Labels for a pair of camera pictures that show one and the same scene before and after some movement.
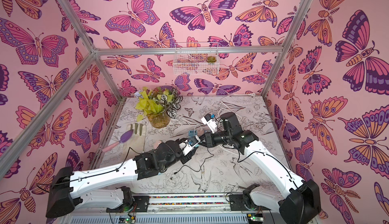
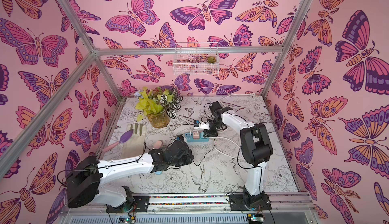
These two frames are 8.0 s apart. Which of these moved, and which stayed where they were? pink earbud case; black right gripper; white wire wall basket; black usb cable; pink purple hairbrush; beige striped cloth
Moved: black right gripper; black usb cable
Stayed: beige striped cloth; pink purple hairbrush; white wire wall basket; pink earbud case
